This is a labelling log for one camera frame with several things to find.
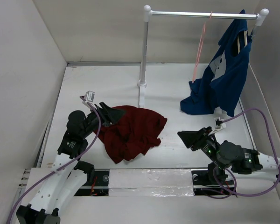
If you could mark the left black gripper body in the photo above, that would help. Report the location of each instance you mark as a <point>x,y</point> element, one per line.
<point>93,121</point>

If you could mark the blue t-shirt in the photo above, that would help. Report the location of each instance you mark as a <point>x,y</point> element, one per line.
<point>223,79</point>

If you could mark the pink wire hanger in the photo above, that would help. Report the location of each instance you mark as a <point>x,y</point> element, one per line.
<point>200,46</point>

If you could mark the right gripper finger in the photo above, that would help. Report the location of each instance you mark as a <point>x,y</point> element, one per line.
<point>191,140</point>
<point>190,134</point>

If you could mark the dark red t-shirt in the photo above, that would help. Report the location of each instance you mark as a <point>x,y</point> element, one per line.
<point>135,133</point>

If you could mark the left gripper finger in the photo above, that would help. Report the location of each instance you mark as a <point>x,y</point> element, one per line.
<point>112,116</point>
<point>104,107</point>

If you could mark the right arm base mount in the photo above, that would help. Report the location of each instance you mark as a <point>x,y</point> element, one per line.
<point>204,184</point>

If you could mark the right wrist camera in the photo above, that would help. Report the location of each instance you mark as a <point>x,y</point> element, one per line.
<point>219,124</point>

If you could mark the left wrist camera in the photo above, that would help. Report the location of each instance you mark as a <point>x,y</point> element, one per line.
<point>89,96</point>

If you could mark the wooden hanger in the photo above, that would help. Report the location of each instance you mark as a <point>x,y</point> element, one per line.
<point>242,40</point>

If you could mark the white clothes rack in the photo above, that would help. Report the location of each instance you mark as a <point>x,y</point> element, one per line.
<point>148,13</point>

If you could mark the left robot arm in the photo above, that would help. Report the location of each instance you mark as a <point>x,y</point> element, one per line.
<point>68,173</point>

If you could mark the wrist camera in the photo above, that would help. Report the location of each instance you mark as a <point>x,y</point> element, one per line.
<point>219,124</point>
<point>89,96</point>

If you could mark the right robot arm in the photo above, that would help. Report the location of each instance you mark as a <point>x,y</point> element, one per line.
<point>242,162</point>

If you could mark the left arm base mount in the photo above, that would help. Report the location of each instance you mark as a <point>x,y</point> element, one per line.
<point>97,186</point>

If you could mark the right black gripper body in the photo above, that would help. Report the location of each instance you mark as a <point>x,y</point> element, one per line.
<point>206,143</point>

